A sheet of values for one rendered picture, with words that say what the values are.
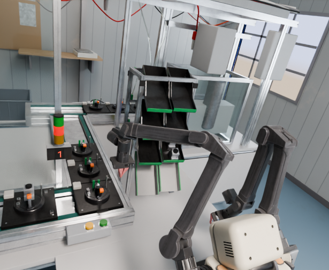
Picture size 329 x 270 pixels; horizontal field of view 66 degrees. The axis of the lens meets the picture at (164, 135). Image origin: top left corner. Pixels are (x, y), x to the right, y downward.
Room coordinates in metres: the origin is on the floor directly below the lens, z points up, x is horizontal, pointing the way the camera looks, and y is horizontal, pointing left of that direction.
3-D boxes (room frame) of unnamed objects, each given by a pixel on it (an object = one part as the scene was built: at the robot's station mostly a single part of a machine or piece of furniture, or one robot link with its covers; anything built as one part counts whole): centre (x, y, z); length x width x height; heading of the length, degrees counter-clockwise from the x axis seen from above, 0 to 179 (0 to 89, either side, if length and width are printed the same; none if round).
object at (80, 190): (1.13, 0.31, 1.01); 0.24 x 0.24 x 0.13; 30
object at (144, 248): (1.05, 0.03, 0.84); 0.90 x 0.70 x 0.03; 119
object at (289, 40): (2.50, -0.88, 1.42); 0.30 x 0.09 x 1.13; 120
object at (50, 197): (0.96, 0.61, 0.96); 0.24 x 0.24 x 0.02; 30
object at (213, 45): (2.37, -0.30, 1.50); 0.38 x 0.21 x 0.88; 30
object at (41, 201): (0.96, 0.61, 0.98); 0.14 x 0.14 x 0.02
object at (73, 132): (1.55, 0.56, 0.91); 1.24 x 0.33 x 0.10; 30
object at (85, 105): (2.43, 0.75, 1.01); 0.24 x 0.24 x 0.13; 30
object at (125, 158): (0.99, 0.17, 1.34); 0.10 x 0.07 x 0.07; 120
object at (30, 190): (0.97, 0.61, 1.06); 0.08 x 0.04 x 0.07; 30
